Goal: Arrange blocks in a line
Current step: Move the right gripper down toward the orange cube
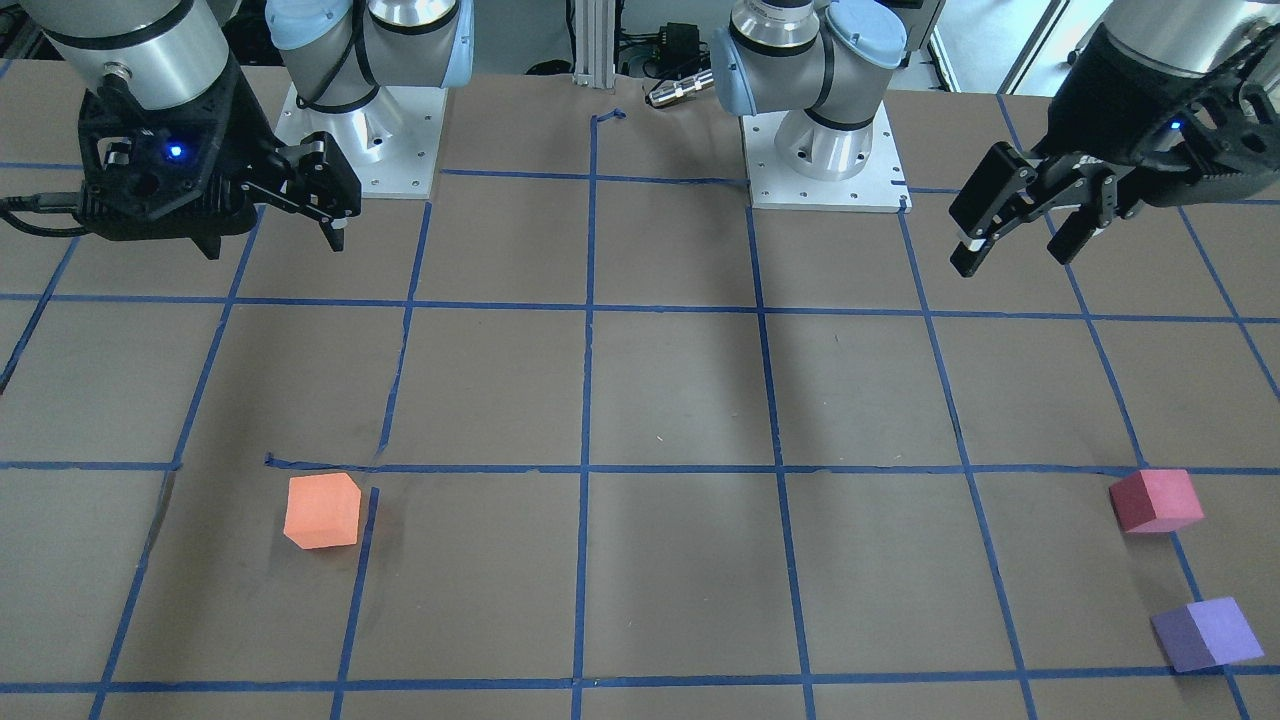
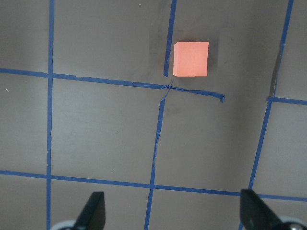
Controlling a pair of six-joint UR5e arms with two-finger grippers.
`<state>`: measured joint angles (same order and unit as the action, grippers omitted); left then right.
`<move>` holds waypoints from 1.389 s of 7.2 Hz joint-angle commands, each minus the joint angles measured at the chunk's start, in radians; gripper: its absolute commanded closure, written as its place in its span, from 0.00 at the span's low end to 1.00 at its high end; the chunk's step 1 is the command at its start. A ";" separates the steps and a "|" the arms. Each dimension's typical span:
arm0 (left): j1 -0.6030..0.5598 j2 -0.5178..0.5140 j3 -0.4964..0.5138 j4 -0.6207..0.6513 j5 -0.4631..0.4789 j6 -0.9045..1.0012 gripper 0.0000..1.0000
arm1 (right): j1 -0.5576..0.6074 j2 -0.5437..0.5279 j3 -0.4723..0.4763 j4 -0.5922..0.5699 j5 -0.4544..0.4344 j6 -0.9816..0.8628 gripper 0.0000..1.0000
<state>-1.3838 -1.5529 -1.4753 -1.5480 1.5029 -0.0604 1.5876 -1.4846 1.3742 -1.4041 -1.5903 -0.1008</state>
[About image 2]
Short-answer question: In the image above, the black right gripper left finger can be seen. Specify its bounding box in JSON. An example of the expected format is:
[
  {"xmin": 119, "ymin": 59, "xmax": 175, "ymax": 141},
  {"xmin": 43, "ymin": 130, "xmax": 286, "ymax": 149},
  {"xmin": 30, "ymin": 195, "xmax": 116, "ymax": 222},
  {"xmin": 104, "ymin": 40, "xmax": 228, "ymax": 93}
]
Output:
[{"xmin": 74, "ymin": 192, "xmax": 106, "ymax": 230}]

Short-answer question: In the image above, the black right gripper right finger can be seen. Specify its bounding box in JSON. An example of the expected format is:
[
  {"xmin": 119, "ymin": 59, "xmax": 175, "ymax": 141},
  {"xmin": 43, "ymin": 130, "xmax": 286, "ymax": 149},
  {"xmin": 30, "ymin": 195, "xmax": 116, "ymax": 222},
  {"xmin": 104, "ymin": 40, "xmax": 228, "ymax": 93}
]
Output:
[{"xmin": 240, "ymin": 189, "xmax": 291, "ymax": 230}]

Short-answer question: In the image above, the orange foam block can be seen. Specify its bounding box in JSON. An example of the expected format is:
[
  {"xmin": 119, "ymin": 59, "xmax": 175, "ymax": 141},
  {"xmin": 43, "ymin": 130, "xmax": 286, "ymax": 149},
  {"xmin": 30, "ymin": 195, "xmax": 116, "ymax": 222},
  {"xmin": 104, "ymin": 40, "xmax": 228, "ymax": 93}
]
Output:
[{"xmin": 173, "ymin": 42, "xmax": 209, "ymax": 77}]

